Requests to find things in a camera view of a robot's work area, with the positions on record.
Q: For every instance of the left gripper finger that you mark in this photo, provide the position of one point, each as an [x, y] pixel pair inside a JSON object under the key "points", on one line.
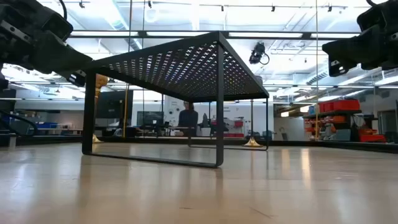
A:
{"points": [[62, 56]]}

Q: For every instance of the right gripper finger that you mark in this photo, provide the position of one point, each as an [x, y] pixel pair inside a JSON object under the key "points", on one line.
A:
{"points": [[345, 49]]}

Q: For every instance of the tall gold candlestick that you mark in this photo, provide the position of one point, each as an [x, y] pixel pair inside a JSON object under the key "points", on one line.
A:
{"points": [[252, 143]]}

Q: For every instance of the black perforated metal shelf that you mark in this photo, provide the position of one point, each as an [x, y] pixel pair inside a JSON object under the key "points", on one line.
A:
{"points": [[186, 71]]}

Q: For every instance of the black storage rack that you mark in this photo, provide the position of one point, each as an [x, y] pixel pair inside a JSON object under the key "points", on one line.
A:
{"points": [[331, 113]]}

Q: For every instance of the large black screen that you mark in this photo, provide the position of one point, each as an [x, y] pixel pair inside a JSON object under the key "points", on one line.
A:
{"points": [[113, 104]]}

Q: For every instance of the blue storage bin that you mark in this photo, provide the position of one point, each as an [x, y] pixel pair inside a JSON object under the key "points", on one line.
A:
{"points": [[46, 125]]}

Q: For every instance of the flat red storage bin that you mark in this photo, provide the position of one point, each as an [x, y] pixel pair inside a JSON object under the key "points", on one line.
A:
{"points": [[372, 137]]}

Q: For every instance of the small black monitor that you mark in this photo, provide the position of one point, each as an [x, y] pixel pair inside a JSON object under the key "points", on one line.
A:
{"points": [[150, 118]]}

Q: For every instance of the person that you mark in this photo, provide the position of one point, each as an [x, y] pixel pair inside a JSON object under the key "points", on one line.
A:
{"points": [[187, 119]]}

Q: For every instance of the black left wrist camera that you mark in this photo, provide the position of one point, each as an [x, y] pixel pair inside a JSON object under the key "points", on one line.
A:
{"points": [[57, 26]]}

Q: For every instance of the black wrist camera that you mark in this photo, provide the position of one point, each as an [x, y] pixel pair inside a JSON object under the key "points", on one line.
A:
{"points": [[57, 26], [371, 18]]}

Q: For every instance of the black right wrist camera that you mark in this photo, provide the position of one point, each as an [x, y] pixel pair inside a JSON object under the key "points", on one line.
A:
{"points": [[371, 18]]}

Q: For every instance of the black overhead frame bar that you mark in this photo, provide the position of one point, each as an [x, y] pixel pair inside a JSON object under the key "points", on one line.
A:
{"points": [[280, 35]]}

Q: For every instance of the black overhead camera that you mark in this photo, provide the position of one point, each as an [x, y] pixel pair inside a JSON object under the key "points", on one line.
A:
{"points": [[257, 53]]}

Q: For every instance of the black aluminium table frame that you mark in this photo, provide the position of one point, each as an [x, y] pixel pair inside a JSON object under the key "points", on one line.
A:
{"points": [[342, 145]]}

